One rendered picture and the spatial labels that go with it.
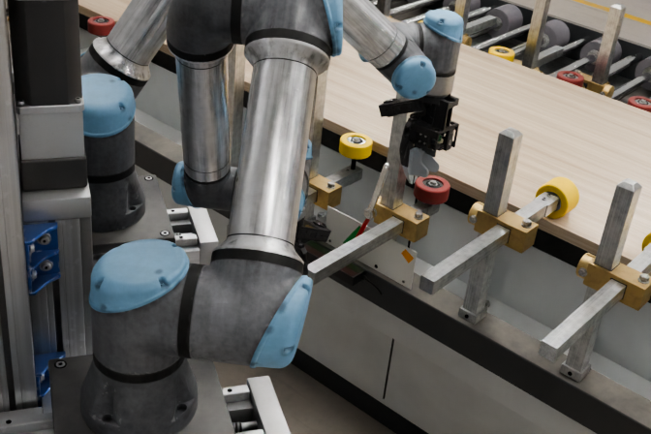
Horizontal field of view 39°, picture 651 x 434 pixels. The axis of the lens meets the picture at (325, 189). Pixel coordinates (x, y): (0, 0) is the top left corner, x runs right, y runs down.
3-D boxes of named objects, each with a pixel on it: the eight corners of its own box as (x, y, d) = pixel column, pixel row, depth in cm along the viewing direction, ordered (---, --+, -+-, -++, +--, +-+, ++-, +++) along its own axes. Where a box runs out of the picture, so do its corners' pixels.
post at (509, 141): (472, 331, 201) (514, 135, 177) (458, 325, 203) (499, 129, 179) (480, 325, 203) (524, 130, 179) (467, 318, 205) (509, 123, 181)
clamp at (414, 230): (414, 243, 203) (417, 224, 200) (366, 218, 210) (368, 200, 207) (428, 233, 206) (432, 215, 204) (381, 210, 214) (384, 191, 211)
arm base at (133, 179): (60, 235, 154) (56, 184, 149) (54, 190, 166) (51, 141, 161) (151, 228, 159) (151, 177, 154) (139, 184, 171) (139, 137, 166)
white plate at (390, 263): (409, 290, 208) (416, 253, 203) (323, 241, 222) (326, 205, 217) (411, 289, 208) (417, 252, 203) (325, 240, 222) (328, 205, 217)
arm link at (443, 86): (409, 68, 176) (433, 58, 182) (405, 89, 178) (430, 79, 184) (440, 80, 172) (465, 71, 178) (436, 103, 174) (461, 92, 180)
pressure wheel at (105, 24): (91, 48, 287) (90, 13, 281) (117, 50, 287) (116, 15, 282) (86, 58, 280) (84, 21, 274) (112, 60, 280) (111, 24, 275)
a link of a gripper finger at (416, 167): (420, 197, 185) (427, 156, 181) (397, 185, 189) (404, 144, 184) (430, 192, 187) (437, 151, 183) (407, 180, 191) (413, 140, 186)
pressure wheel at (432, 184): (429, 237, 210) (437, 194, 204) (401, 223, 214) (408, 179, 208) (449, 225, 215) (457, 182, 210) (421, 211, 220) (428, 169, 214)
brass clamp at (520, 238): (519, 255, 184) (525, 233, 181) (463, 227, 191) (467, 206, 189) (535, 243, 188) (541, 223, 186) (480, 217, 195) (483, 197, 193)
